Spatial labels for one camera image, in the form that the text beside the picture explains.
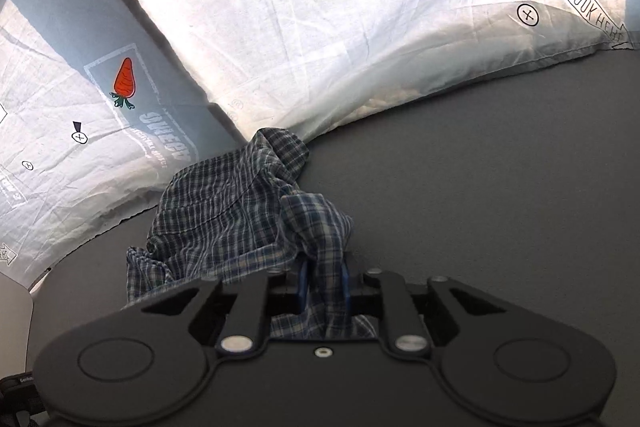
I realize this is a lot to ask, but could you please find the grey flat board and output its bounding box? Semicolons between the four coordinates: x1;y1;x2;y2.
0;276;35;379

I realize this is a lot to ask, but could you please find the black fabric object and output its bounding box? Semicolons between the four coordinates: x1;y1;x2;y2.
0;372;47;427

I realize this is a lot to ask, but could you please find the white carrot print cloth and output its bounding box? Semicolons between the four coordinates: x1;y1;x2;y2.
0;0;637;294

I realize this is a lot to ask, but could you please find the blue plaid shirt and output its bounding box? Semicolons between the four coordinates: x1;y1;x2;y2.
125;128;382;341

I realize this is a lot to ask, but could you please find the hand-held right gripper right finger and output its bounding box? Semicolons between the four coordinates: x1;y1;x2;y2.
341;258;507;354

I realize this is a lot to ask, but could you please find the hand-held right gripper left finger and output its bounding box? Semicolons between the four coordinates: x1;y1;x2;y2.
137;258;310;354

